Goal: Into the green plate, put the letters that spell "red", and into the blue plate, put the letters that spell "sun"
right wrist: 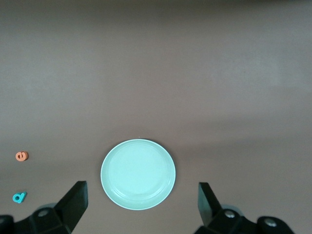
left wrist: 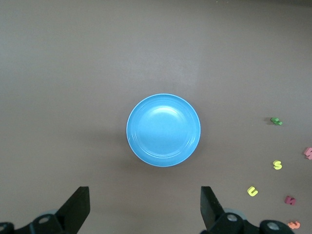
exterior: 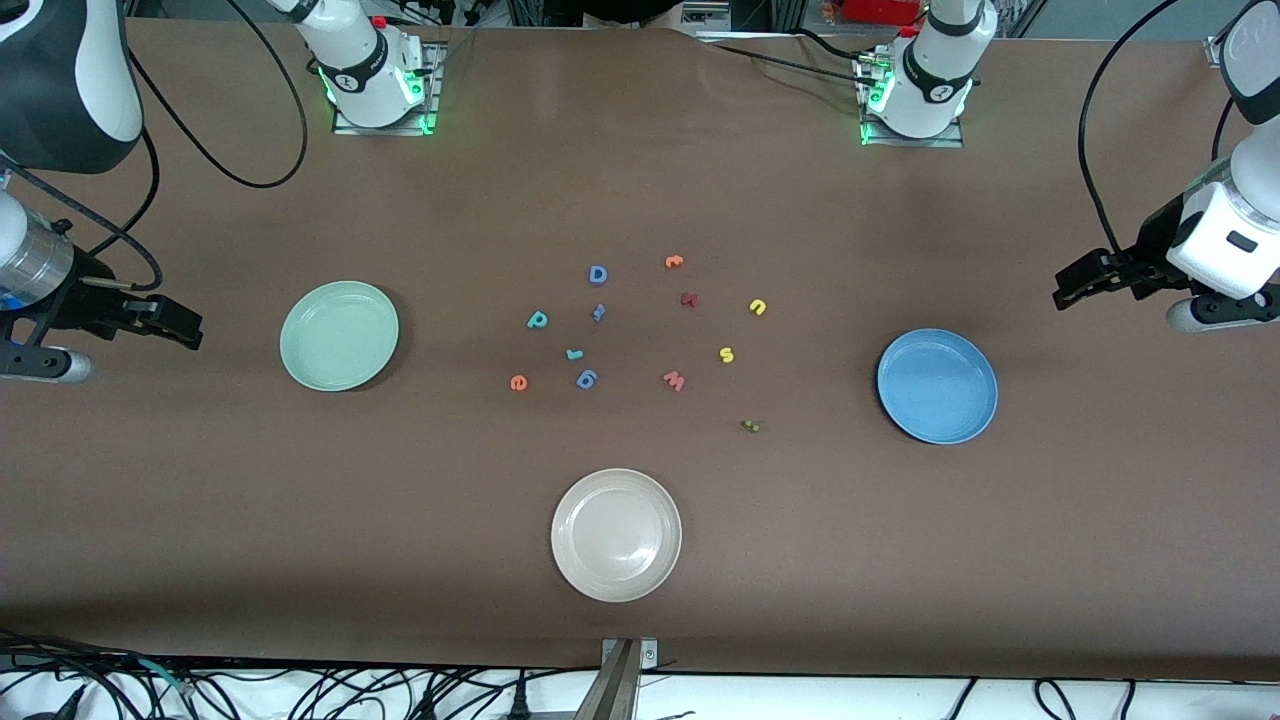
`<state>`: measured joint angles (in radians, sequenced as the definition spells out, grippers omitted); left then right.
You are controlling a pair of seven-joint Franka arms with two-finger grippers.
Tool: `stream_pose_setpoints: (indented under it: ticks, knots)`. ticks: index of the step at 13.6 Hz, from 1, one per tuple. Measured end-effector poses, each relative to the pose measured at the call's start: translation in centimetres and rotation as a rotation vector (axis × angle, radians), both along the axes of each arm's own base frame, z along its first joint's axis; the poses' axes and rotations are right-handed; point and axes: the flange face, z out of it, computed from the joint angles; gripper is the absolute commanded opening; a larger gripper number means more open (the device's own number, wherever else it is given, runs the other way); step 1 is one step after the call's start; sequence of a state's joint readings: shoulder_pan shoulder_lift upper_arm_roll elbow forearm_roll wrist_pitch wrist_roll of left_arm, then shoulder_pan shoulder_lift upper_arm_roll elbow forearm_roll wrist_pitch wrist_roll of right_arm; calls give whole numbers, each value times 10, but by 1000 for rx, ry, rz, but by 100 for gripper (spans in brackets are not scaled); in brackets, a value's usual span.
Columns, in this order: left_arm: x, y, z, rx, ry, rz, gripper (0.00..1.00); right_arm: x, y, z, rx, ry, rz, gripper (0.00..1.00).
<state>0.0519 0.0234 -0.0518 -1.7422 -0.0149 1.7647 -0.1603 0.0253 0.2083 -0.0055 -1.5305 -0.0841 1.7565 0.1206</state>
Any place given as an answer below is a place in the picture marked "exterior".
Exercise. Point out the blue letter D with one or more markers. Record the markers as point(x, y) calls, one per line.
point(592, 275)

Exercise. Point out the grey metal bar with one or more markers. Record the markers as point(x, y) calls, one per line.
point(612, 690)

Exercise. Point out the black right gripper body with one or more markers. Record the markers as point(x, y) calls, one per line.
point(82, 298)

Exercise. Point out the aluminium frame profile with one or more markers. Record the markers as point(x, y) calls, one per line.
point(1215, 48)

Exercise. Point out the teal letter p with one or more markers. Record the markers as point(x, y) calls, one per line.
point(537, 321)

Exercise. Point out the black power plug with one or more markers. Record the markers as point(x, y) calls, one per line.
point(518, 705)

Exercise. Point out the blue plate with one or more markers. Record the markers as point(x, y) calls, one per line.
point(940, 395)

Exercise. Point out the beige plate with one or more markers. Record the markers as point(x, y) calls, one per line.
point(615, 540)

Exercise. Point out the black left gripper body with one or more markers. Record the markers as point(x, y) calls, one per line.
point(1146, 262)

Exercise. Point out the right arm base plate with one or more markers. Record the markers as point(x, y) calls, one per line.
point(350, 128)

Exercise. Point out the blue digit six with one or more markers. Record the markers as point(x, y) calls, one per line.
point(581, 377)

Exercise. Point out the red box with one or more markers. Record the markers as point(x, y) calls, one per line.
point(880, 10)

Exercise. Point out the silver table clamp bracket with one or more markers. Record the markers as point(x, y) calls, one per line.
point(648, 652)

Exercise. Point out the pink letter w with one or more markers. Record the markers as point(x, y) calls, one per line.
point(674, 381)

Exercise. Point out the light green plate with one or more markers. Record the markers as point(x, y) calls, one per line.
point(330, 350)

